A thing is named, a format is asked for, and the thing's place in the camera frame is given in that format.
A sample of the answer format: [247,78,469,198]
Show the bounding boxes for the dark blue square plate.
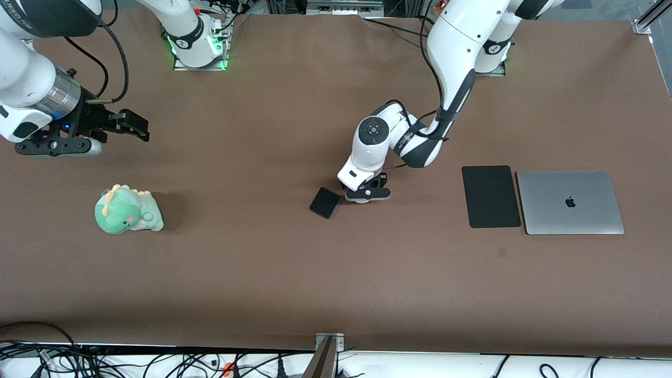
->
[309,186,342,219]

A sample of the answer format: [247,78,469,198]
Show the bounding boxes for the black mouse pad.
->
[461,165,522,229]

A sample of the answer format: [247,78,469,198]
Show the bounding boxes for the green dinosaur plush toy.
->
[94,184,164,235]

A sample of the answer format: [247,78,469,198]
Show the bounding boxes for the grey equipment box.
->
[306,0,385,17]

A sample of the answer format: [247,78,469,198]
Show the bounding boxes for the silver laptop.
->
[516,170,625,235]

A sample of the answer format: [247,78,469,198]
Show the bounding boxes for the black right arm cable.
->
[63,0,130,103]

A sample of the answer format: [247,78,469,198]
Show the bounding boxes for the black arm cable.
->
[63,0,130,103]
[365,0,453,143]

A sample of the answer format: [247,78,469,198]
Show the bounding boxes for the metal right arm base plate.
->
[173,15,232,71]

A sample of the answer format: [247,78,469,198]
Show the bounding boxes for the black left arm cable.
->
[365,0,453,143]

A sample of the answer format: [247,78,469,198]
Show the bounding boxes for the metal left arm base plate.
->
[475,45,515,78]

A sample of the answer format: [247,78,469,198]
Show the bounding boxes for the aluminium frame profile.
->
[633,0,672,35]

